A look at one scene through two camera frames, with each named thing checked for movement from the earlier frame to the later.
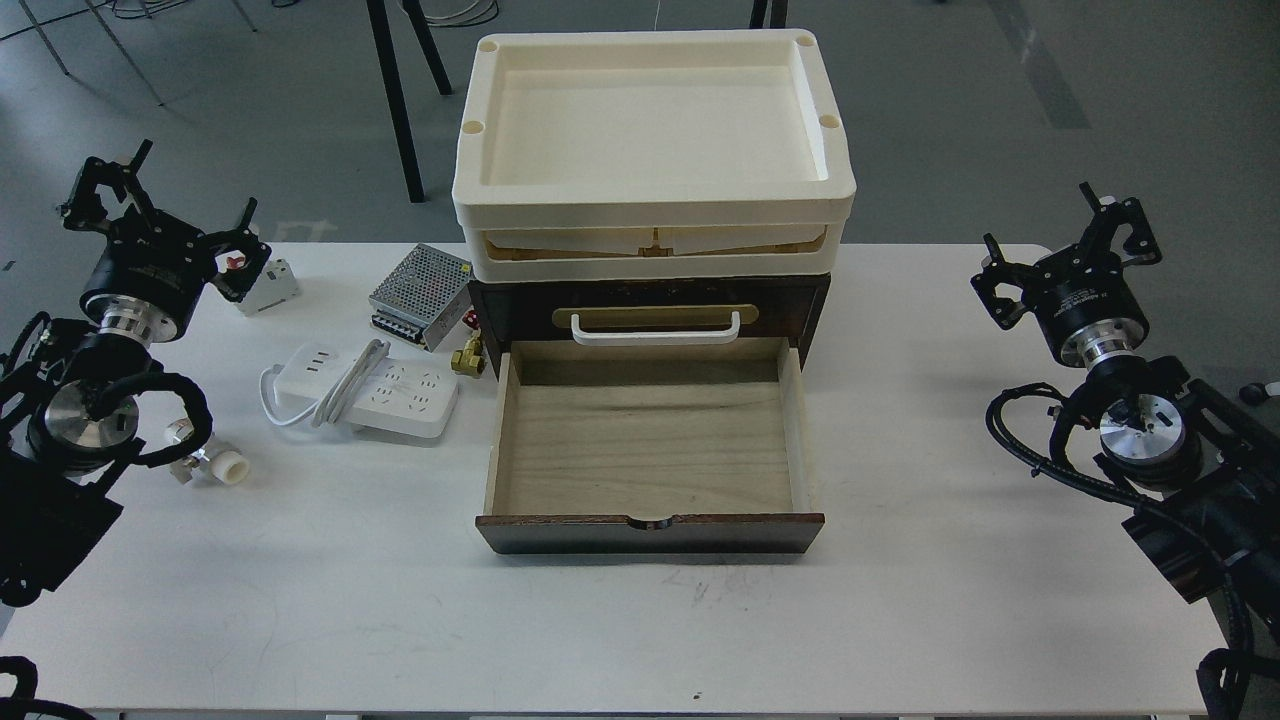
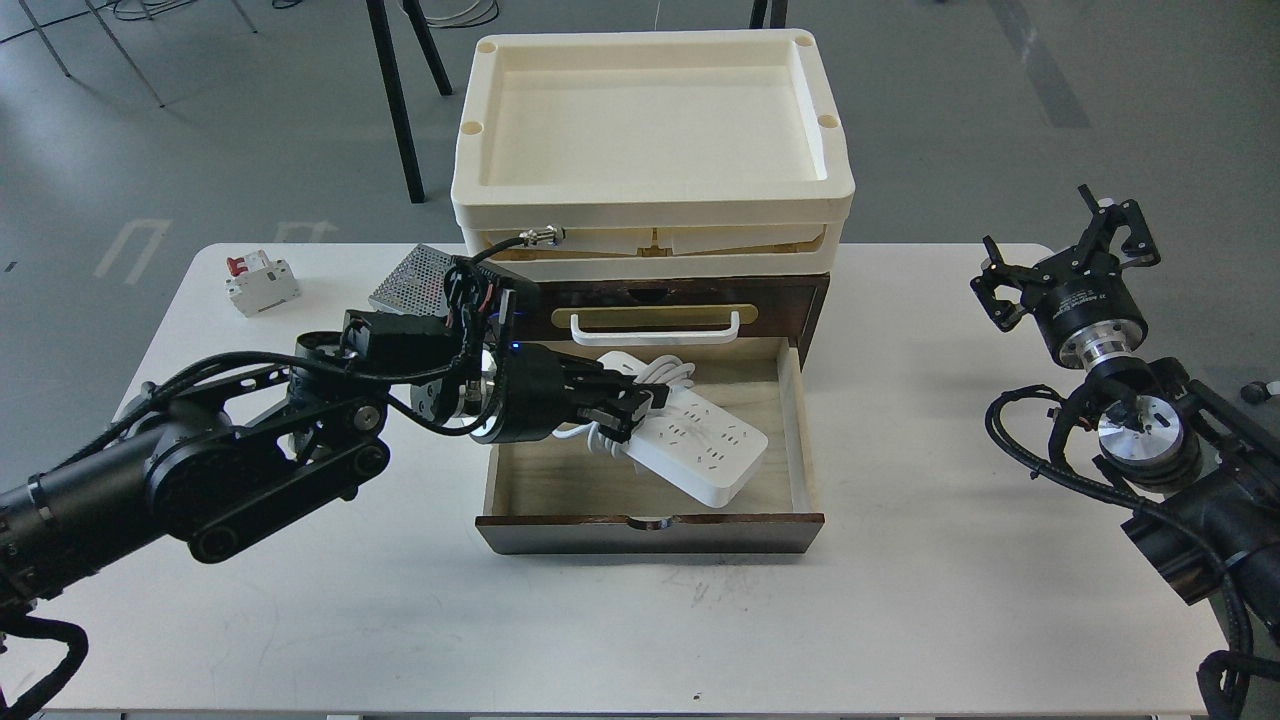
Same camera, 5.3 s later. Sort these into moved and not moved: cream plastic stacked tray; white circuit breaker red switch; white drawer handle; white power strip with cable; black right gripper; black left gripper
Moved: white power strip with cable; black left gripper
Not moved: black right gripper; cream plastic stacked tray; white circuit breaker red switch; white drawer handle
